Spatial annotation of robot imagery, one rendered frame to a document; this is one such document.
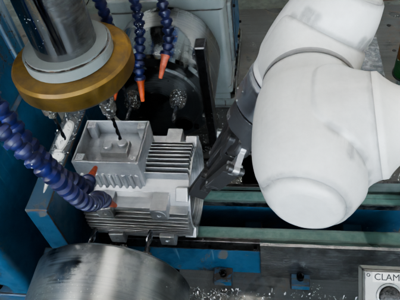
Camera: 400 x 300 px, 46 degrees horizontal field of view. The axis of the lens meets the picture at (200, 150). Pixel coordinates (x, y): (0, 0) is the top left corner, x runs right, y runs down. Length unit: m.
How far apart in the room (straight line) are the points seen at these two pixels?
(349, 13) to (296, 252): 0.54
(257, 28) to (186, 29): 0.62
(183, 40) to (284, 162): 0.66
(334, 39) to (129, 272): 0.41
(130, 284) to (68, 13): 0.37
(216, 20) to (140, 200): 0.51
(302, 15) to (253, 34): 1.09
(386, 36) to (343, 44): 1.10
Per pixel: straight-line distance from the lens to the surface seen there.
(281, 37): 0.52
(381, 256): 0.96
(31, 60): 0.70
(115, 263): 0.68
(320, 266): 0.99
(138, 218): 0.86
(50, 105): 0.68
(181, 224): 0.85
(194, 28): 1.07
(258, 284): 1.03
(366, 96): 0.42
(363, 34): 0.53
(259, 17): 1.69
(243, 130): 0.64
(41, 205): 0.80
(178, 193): 0.81
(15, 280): 1.00
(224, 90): 1.30
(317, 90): 0.43
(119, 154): 0.84
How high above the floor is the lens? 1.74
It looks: 49 degrees down
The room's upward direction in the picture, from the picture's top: 10 degrees counter-clockwise
